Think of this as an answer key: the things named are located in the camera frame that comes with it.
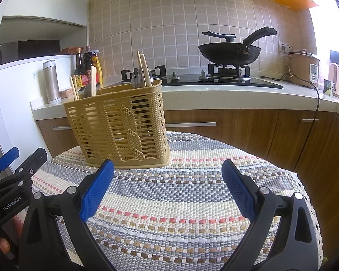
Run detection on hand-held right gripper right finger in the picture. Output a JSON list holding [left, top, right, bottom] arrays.
[[220, 159, 324, 271]]

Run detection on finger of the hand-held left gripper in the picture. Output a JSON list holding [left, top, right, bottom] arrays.
[[0, 147, 48, 201], [0, 147, 20, 185]]

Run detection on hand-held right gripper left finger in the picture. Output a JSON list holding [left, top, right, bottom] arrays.
[[18, 159, 115, 271]]

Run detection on tan plastic cutlery basket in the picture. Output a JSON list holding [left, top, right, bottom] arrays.
[[63, 79, 171, 168]]

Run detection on person's left hand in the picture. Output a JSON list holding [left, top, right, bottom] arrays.
[[0, 236, 12, 256]]

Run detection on striped woven table mat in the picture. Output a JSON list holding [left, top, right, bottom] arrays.
[[31, 131, 324, 271]]

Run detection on steel thermos flask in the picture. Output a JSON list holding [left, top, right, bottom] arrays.
[[43, 60, 62, 104]]

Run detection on white kitchen countertop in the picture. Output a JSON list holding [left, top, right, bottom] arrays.
[[31, 77, 339, 120]]

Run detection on dark soy sauce bottle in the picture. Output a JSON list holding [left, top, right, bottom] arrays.
[[74, 48, 84, 88]]

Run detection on yellow sauce bottle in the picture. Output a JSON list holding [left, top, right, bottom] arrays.
[[92, 50, 104, 85]]

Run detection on dark sauce bottle red cap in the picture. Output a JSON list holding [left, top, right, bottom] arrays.
[[83, 45, 94, 87]]

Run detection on wicker basket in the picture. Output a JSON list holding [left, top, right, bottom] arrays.
[[59, 46, 84, 55]]

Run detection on black gas stove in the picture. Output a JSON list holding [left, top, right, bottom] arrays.
[[121, 63, 284, 89]]

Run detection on beige rice cooker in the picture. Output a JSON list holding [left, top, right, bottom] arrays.
[[287, 49, 321, 87]]

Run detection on black wok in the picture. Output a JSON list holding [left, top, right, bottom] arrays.
[[198, 27, 277, 64]]

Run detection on patterned mug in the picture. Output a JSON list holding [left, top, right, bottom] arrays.
[[323, 79, 337, 97]]

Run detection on black spatula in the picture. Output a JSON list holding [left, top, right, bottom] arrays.
[[202, 30, 237, 43]]

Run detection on window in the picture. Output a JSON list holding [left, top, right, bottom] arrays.
[[311, 4, 339, 71]]

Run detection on black power cable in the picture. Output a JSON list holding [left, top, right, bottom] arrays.
[[260, 73, 320, 164]]

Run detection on white wall socket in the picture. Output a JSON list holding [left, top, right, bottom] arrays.
[[278, 41, 293, 54]]

